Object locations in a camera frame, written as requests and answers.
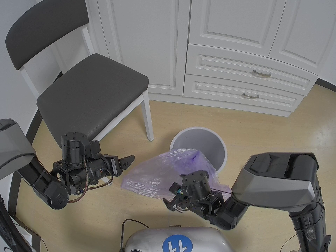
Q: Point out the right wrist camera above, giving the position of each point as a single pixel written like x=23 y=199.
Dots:
x=175 y=189

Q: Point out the purple plastic bag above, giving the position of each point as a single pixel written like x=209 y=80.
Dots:
x=157 y=172

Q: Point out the white trash bin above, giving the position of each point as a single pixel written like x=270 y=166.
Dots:
x=199 y=143

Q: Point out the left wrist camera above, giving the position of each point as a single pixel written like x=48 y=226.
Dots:
x=95 y=147

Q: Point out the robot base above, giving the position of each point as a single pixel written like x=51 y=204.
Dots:
x=157 y=237

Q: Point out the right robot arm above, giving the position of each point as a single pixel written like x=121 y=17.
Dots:
x=275 y=177

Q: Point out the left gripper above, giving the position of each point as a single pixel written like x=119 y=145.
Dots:
x=98 y=167

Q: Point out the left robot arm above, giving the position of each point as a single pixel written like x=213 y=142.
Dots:
x=15 y=151

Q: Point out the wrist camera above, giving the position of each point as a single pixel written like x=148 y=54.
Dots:
x=175 y=189
x=95 y=147

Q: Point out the white wardrobe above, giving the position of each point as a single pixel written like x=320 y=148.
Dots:
x=236 y=22

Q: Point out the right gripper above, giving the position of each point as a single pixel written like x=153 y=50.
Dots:
x=178 y=202

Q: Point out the white chair with grey cushions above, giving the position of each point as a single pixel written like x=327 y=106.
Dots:
x=91 y=88

